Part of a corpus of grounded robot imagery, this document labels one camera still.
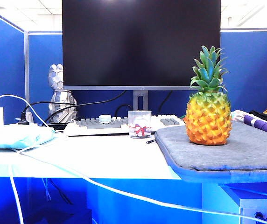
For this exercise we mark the orange plastic pineapple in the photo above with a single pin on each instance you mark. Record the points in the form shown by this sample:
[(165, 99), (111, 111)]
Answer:
[(208, 121)]

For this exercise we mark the clear cup with red ribbon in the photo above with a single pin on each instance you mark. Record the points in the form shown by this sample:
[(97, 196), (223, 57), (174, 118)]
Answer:
[(139, 116)]

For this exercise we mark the gray monitor stand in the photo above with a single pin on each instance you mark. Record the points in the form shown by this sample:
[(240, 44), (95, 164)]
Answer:
[(135, 100)]

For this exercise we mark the white keyboard knob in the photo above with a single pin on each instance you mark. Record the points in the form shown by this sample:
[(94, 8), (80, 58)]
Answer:
[(104, 118)]

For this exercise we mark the black zipper pull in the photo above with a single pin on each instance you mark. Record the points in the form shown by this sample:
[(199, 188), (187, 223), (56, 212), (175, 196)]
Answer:
[(150, 141)]

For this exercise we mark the white and gray keyboard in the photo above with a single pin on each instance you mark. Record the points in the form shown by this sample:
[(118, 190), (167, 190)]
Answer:
[(91, 124)]

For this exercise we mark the black computer monitor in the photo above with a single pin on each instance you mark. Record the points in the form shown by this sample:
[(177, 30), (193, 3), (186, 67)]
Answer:
[(140, 46)]

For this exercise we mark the silver geometric figurine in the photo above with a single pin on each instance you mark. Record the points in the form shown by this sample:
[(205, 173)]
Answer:
[(55, 77)]

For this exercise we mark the white patterned cloth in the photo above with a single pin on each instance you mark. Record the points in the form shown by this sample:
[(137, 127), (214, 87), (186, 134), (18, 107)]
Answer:
[(238, 114)]

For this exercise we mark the black power plug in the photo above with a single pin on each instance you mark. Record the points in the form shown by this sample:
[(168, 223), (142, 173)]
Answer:
[(23, 117)]

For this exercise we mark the white wet wipes pack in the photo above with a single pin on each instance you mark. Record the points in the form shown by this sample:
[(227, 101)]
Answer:
[(14, 137)]

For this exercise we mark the grey padded mat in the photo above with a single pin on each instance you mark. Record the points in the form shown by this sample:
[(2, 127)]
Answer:
[(252, 149)]

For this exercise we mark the purple folded umbrella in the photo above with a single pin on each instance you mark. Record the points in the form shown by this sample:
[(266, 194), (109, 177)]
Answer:
[(264, 127)]

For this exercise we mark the white drawer cabinet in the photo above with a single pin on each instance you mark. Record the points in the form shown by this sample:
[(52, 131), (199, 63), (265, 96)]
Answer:
[(252, 210)]

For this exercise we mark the gray partition post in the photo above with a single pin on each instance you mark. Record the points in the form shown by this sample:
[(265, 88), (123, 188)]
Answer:
[(26, 70)]

